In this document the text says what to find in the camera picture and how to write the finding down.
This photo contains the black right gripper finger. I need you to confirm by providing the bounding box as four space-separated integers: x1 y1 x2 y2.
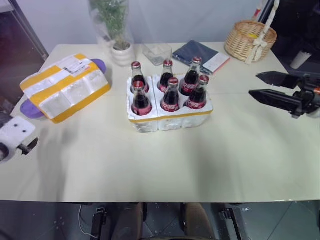
248 89 301 115
255 71 301 89

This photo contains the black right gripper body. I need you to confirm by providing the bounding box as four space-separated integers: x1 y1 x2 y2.
292 73 320 119

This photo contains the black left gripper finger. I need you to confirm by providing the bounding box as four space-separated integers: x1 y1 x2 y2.
17 137 40 156

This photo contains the yellow taped foam box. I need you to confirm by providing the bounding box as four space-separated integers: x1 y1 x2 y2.
19 53 112 125

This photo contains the glass cola bottle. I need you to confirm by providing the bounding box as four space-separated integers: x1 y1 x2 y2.
130 80 154 117
130 60 151 94
157 59 175 93
180 56 203 97
160 77 181 113
186 74 211 110

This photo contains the white foam bottle crate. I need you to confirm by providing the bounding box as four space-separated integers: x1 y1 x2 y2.
126 73 215 134

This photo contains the white paper cup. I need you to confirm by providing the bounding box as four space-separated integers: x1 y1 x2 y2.
289 50 313 70

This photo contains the purple plastic tray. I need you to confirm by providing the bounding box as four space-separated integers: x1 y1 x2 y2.
20 58 108 121

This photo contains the woven wicker basket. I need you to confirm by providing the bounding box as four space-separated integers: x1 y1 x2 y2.
223 20 278 62

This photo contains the dark blue notebook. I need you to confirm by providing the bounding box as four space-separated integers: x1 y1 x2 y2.
172 40 231 75

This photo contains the dark glass cabinet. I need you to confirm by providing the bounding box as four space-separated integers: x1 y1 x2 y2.
0 0 50 116

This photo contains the clear plastic container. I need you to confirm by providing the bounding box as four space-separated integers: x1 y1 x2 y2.
142 43 174 67

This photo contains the green plant in white pot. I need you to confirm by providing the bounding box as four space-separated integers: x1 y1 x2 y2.
93 0 135 67

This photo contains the clear plastic plant sleeve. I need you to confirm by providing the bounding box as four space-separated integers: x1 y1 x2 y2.
87 0 135 47

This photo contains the brown rounded shape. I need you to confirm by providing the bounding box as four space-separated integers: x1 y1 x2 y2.
180 202 216 240

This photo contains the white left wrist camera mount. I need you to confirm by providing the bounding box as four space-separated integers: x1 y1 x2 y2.
0 118 36 165

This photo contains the white braided rope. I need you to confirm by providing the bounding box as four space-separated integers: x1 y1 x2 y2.
245 0 281 65

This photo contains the thin white cable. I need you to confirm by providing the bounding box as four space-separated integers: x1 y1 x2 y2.
78 204 100 239

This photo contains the black table frame bracket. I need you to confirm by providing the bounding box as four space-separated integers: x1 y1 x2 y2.
218 206 245 240
90 205 109 240

